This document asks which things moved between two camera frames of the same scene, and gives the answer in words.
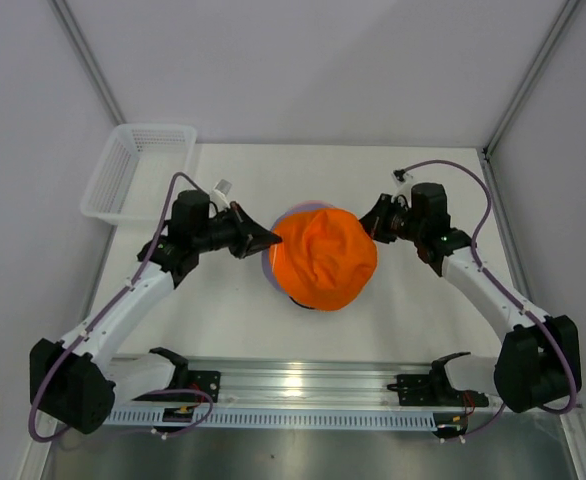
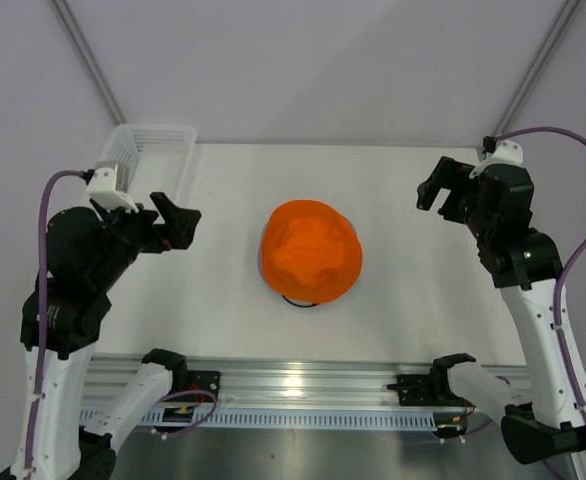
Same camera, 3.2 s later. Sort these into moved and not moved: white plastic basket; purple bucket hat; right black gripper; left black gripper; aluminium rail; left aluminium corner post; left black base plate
Moved: left black gripper; purple bucket hat; right black gripper
Not moved: left aluminium corner post; white plastic basket; left black base plate; aluminium rail
